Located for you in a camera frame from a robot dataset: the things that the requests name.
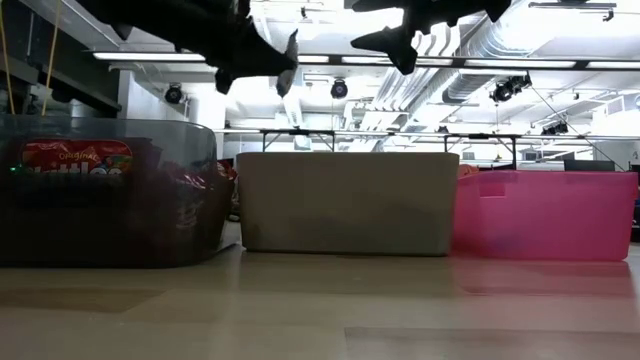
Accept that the long ceiling light strip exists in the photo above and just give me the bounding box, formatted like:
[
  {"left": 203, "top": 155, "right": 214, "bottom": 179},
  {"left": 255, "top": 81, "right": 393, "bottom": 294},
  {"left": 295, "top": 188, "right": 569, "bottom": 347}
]
[{"left": 92, "top": 51, "right": 640, "bottom": 70}]

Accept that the black monitor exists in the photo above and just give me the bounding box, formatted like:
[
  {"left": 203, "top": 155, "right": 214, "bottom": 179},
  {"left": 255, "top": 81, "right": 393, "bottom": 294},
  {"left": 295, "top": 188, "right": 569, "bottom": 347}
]
[{"left": 563, "top": 159, "right": 616, "bottom": 173}]

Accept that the black ceiling track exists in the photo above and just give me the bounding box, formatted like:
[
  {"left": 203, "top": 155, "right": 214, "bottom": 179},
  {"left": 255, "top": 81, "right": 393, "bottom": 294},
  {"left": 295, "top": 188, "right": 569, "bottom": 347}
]
[{"left": 528, "top": 1, "right": 617, "bottom": 23}]

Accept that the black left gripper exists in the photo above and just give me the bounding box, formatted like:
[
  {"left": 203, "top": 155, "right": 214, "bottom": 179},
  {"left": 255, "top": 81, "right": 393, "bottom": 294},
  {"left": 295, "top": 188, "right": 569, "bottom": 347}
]
[{"left": 127, "top": 0, "right": 299, "bottom": 96}]

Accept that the silver ventilation duct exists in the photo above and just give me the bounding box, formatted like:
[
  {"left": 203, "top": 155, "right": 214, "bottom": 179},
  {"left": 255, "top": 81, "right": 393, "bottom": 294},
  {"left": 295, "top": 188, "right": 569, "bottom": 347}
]
[{"left": 442, "top": 9, "right": 556, "bottom": 105}]

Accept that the white round ceiling lamp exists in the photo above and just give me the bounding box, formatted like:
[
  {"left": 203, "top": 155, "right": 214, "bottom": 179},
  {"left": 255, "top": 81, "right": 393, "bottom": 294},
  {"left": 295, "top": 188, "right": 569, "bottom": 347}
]
[{"left": 298, "top": 17, "right": 321, "bottom": 42}]

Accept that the pink translucent plastic bin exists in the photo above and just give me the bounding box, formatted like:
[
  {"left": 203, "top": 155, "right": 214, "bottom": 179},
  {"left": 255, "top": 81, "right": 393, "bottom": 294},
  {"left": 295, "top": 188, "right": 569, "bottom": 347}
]
[{"left": 452, "top": 169, "right": 639, "bottom": 262}]

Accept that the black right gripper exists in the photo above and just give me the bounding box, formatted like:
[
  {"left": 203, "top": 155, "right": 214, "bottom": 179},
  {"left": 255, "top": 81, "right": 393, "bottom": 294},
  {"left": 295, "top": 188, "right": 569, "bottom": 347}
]
[{"left": 349, "top": 0, "right": 514, "bottom": 76}]

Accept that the smoky grey translucent plastic bin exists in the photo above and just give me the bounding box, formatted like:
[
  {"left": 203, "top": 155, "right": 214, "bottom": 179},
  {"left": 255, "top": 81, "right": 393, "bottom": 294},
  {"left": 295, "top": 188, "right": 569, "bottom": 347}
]
[{"left": 0, "top": 113, "right": 236, "bottom": 269}]

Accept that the light grey plastic bin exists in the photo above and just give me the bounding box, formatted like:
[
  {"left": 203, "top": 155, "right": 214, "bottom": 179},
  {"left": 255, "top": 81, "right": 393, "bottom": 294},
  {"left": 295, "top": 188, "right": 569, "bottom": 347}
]
[{"left": 236, "top": 151, "right": 460, "bottom": 257}]

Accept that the black framed background table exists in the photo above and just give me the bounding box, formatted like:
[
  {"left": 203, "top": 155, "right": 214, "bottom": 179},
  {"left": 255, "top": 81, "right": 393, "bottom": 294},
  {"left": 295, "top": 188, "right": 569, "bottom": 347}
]
[
  {"left": 261, "top": 128, "right": 337, "bottom": 153},
  {"left": 443, "top": 132, "right": 520, "bottom": 171}
]

